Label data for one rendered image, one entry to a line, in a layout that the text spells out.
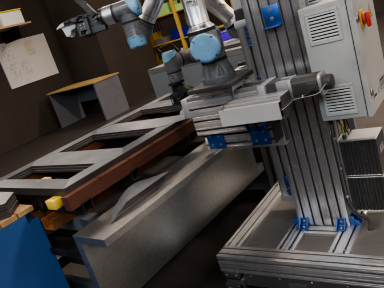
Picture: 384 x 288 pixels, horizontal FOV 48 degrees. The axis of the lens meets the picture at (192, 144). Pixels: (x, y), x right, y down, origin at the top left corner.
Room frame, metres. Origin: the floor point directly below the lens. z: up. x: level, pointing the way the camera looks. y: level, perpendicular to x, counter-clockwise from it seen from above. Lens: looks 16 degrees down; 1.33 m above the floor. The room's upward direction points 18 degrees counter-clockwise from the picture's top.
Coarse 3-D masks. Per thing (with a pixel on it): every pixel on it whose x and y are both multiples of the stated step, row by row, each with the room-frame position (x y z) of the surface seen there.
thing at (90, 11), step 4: (76, 0) 1.86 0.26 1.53; (80, 0) 1.85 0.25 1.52; (84, 0) 1.87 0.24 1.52; (80, 4) 1.85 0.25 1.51; (84, 4) 1.85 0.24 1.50; (88, 4) 1.89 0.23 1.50; (84, 8) 1.85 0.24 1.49; (88, 8) 1.84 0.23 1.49; (92, 8) 1.88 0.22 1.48; (88, 12) 1.84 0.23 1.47; (92, 12) 1.84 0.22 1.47; (96, 12) 1.87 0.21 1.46; (92, 16) 1.84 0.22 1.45
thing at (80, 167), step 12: (168, 96) 3.17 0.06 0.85; (156, 108) 2.84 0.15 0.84; (168, 108) 2.76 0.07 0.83; (180, 108) 2.69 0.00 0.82; (132, 120) 2.85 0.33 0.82; (96, 132) 2.66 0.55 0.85; (120, 132) 2.44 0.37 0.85; (132, 132) 2.37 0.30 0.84; (144, 132) 2.30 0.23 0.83; (84, 144) 2.54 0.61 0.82; (144, 144) 2.03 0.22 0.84; (120, 156) 1.91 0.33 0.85; (36, 168) 2.25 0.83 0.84; (48, 168) 2.17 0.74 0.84; (60, 168) 2.09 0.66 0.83; (72, 168) 2.03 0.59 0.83; (84, 168) 1.96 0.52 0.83; (108, 168) 1.84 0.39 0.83; (84, 180) 1.74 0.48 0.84; (24, 192) 1.89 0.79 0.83; (36, 192) 1.82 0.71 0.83; (48, 192) 1.75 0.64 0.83; (60, 192) 1.69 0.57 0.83
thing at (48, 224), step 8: (176, 144) 2.34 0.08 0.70; (184, 144) 2.38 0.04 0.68; (168, 152) 2.28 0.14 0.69; (152, 160) 2.18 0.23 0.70; (160, 160) 2.22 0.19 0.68; (144, 168) 2.13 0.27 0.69; (120, 184) 2.00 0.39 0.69; (104, 192) 1.92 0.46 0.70; (112, 192) 1.95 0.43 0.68; (96, 200) 1.88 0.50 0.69; (48, 216) 1.78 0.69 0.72; (56, 216) 1.80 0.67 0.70; (64, 216) 1.75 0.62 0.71; (72, 216) 1.78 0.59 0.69; (48, 224) 1.77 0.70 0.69; (56, 224) 1.72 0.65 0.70; (64, 224) 1.74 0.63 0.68
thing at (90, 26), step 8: (80, 16) 1.84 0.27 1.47; (88, 16) 1.85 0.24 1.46; (96, 16) 1.83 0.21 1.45; (80, 24) 1.84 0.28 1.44; (88, 24) 1.82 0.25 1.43; (96, 24) 1.84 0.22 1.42; (104, 24) 1.82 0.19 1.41; (80, 32) 1.83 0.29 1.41; (88, 32) 1.82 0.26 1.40; (96, 32) 1.83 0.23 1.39
